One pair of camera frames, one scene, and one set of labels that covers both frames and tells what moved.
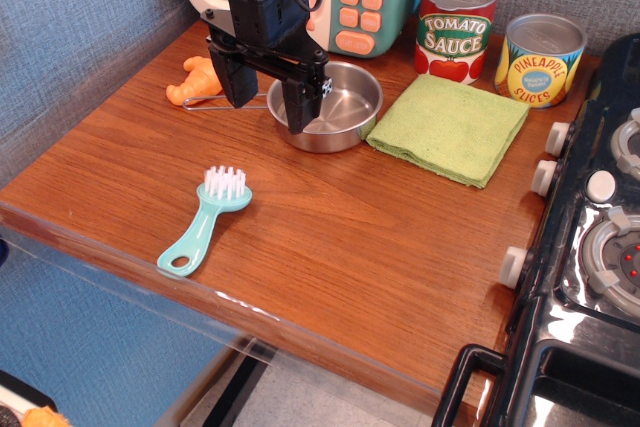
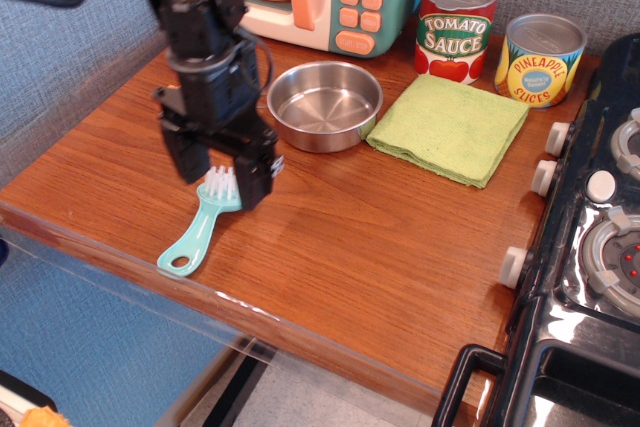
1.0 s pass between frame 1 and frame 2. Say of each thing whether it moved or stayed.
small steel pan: stayed
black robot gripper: moved
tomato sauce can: stayed
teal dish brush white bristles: stayed
